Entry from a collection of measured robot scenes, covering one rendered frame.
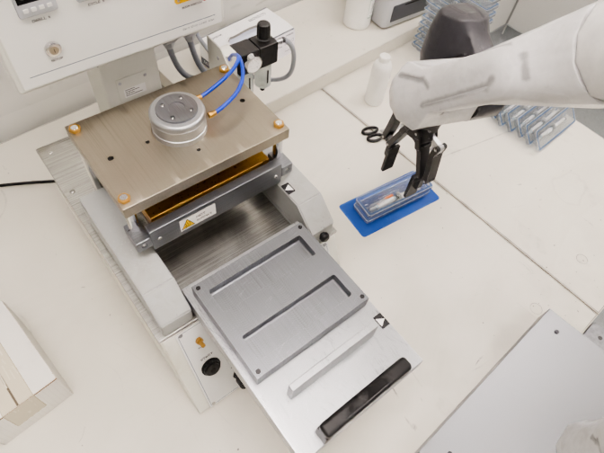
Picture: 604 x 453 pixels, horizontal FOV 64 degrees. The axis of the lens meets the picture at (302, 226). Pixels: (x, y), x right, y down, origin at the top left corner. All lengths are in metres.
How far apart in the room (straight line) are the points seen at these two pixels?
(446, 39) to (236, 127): 0.34
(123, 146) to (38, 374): 0.39
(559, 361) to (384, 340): 0.41
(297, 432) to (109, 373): 0.41
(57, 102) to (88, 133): 0.59
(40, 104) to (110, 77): 0.51
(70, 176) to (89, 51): 0.27
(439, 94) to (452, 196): 0.56
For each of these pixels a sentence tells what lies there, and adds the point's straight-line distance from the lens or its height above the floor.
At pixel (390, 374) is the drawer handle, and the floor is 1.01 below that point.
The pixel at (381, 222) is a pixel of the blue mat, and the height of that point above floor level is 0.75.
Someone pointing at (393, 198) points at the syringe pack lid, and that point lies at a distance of 1.10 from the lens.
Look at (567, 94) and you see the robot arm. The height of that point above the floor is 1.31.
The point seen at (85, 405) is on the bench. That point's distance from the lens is 0.95.
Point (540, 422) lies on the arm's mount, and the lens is 0.97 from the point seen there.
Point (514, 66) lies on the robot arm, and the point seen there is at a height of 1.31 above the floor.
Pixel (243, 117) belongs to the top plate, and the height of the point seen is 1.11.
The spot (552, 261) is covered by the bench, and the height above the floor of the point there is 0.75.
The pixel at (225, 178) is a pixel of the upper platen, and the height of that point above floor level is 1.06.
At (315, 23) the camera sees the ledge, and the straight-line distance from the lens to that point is 1.54.
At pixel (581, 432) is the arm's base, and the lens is 0.93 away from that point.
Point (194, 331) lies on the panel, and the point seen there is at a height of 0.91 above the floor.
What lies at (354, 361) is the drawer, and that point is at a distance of 0.71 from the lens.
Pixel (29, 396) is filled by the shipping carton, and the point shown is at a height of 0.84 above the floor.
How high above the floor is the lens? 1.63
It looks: 56 degrees down
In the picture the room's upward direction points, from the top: 9 degrees clockwise
